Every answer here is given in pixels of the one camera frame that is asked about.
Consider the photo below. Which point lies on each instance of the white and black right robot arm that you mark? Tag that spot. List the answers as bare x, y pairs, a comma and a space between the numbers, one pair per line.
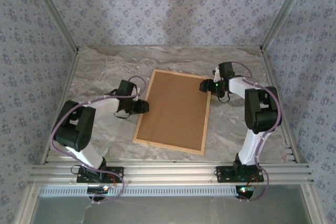
262, 111

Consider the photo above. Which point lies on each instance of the aluminium mounting rail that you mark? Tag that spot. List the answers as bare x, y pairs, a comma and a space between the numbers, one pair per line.
168, 172

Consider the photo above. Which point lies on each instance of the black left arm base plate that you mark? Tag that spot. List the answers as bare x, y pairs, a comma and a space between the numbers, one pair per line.
118, 169

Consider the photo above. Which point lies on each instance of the light wooden picture frame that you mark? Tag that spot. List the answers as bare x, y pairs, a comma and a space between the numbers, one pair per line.
168, 146

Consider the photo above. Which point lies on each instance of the brown backing board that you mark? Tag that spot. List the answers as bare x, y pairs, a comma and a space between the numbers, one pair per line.
173, 111

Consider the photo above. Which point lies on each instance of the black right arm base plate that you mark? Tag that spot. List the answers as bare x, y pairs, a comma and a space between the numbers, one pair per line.
223, 174

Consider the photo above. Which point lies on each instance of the aluminium corner post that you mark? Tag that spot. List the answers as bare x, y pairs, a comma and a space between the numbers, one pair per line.
284, 11
54, 11

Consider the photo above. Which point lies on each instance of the grey metal panel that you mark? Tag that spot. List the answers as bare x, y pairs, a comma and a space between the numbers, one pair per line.
168, 211

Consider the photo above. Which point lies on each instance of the small controller board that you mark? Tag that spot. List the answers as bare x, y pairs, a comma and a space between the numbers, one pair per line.
98, 189
245, 191

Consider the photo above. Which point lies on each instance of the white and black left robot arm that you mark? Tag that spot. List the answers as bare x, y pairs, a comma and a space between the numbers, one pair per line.
76, 124

